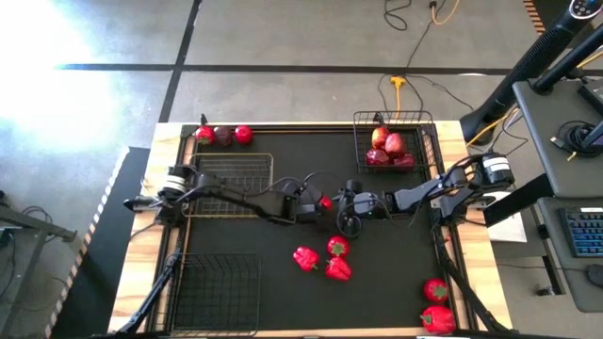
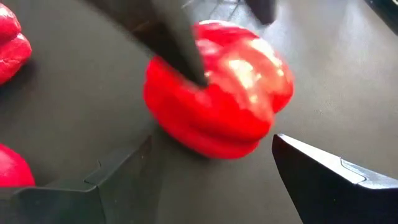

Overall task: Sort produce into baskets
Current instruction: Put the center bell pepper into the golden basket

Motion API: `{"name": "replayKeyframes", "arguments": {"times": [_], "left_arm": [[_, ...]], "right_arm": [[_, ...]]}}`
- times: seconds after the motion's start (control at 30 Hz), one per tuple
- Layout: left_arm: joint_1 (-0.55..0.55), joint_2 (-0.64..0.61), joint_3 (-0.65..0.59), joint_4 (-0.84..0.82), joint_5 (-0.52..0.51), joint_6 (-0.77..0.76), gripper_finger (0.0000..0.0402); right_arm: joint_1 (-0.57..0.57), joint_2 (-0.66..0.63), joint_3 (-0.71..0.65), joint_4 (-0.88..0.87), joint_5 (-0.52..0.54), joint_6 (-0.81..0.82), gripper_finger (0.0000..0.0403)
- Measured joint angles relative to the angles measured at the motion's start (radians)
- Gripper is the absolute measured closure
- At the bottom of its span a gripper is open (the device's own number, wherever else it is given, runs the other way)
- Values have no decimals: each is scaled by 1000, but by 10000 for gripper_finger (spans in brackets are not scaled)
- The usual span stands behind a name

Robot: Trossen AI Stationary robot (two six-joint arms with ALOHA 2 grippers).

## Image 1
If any backlit black keyboard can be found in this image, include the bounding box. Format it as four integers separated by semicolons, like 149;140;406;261
558;206;603;259

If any yellow floor cable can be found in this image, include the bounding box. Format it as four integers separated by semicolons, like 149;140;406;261
465;106;522;147
431;0;462;26

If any black wire basket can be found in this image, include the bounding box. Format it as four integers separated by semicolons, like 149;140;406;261
170;252;263;333
352;109;437;175

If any black coiled cable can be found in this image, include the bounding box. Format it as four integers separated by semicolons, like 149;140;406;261
555;120;600;159

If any grey metal side table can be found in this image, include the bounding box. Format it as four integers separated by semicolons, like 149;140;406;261
0;187;79;339

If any black desk leg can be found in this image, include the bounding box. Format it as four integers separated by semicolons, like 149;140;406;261
482;172;558;228

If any black table mat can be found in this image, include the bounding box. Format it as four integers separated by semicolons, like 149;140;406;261
181;129;447;331

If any yellow red apple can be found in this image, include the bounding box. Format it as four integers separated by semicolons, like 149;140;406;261
370;126;391;150

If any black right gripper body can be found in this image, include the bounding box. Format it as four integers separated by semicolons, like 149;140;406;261
350;189;393;221

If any black floor cable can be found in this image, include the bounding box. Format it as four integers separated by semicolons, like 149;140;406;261
405;73;475;112
383;0;413;32
405;2;437;70
376;73;399;117

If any grey desk top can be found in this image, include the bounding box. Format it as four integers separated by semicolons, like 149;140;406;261
536;195;603;315
512;77;603;200

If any black computer mouse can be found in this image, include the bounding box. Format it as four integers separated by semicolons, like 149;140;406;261
586;263;603;290

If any black striped-edge floor mat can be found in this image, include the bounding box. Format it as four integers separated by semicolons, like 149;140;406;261
522;0;579;37
44;146;153;339

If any black tower fan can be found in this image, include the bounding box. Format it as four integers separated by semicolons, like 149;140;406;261
459;0;603;146

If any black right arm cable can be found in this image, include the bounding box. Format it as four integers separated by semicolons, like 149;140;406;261
335;197;365;239

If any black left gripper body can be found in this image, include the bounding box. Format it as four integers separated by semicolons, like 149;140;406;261
294;184;324;224

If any yellow extension cord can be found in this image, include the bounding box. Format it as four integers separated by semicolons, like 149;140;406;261
389;74;407;121

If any dark red apple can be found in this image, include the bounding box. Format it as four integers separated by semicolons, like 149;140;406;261
213;125;235;147

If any white paper sheet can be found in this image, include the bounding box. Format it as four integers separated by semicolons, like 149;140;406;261
484;190;529;244

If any gold wire basket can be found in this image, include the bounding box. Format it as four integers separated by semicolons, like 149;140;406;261
182;152;275;219

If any black diagonal frame strut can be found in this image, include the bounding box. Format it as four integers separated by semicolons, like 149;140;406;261
91;249;186;339
432;225;519;336

